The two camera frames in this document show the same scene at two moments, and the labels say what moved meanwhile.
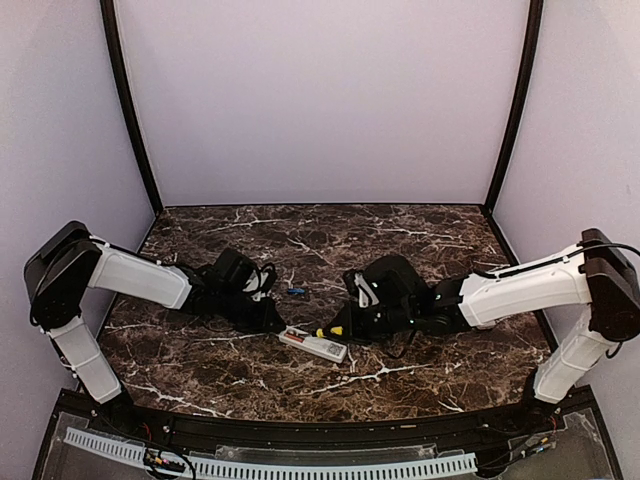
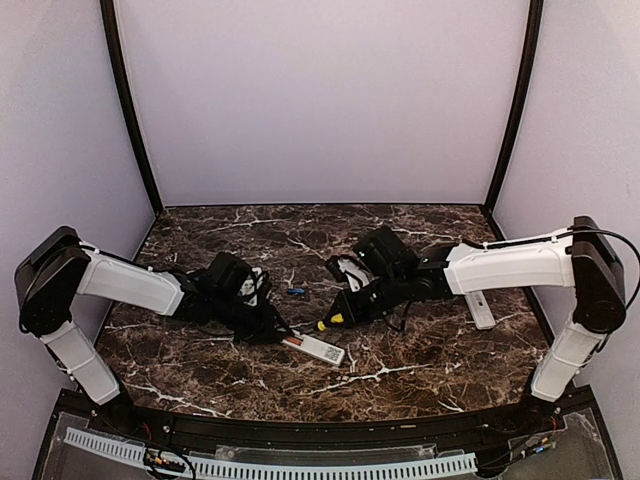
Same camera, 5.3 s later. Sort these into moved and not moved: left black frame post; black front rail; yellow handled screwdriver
Moved: yellow handled screwdriver
Not moved: left black frame post; black front rail
